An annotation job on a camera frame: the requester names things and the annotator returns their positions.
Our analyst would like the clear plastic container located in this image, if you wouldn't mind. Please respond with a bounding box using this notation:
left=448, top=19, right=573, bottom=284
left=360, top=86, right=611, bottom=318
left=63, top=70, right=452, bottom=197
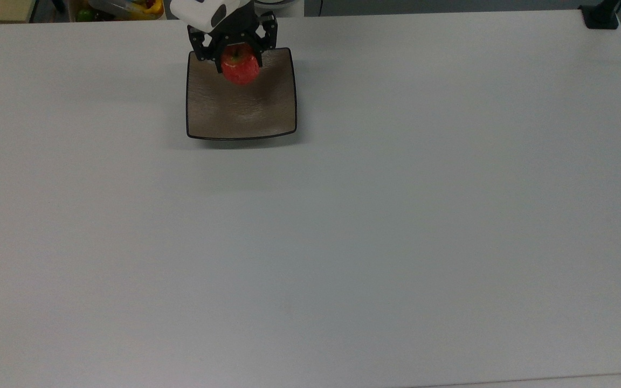
left=88, top=0, right=147, bottom=17

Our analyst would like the square brown ceramic plate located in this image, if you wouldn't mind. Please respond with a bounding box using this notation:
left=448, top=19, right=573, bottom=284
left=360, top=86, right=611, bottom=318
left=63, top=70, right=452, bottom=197
left=186, top=47, right=298, bottom=142

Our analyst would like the black table clamp mount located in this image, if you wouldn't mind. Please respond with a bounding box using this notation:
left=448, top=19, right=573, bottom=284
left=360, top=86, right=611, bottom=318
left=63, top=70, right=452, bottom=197
left=579, top=0, right=621, bottom=30

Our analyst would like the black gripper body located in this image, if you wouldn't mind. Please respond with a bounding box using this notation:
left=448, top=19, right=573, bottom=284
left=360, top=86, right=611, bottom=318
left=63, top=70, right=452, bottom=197
left=209, top=4, right=264, bottom=50

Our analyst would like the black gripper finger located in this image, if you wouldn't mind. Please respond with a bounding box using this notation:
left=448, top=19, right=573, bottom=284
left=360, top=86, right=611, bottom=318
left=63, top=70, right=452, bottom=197
left=252, top=12, right=279, bottom=68
left=188, top=25, right=224, bottom=74

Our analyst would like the red apple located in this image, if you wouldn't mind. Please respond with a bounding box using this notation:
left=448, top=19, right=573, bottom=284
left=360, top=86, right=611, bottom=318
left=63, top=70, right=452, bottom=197
left=220, top=44, right=261, bottom=86

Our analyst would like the yellow toy fruit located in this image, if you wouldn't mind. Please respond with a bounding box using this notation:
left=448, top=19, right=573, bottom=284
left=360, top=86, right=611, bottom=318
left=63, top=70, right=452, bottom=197
left=127, top=0, right=164, bottom=20

